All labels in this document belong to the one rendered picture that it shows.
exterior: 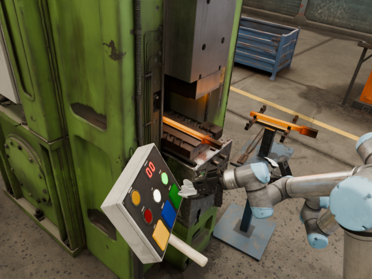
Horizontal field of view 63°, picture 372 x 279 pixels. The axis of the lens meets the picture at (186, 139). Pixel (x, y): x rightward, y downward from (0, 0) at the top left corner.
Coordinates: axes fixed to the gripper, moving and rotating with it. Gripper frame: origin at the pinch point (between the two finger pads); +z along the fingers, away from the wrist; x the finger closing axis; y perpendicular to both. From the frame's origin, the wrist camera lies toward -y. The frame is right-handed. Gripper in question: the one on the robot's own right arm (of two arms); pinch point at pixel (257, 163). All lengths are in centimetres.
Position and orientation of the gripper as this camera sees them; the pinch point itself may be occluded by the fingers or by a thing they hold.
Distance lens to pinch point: 151.3
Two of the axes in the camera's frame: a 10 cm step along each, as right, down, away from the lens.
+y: -0.7, 8.3, 5.6
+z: -7.9, -3.9, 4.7
